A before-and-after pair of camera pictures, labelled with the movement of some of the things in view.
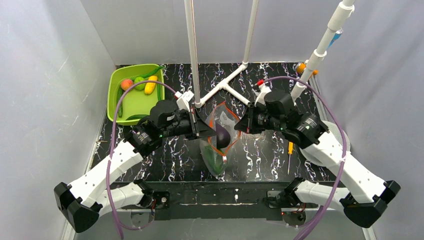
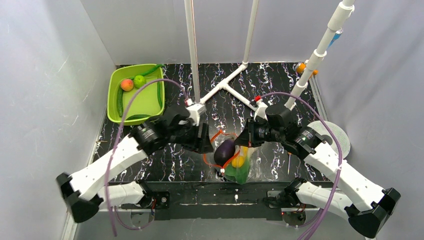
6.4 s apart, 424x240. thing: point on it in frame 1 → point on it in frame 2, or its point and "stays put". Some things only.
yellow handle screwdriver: x=290 y=151 stays put
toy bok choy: x=214 y=158 → x=239 y=175
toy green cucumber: x=120 y=93 stays put
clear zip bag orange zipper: x=216 y=150 → x=235 y=160
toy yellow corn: x=150 y=87 → x=238 y=161
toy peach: x=126 y=84 stays put
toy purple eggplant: x=223 y=138 → x=224 y=152
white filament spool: x=334 y=129 stays put
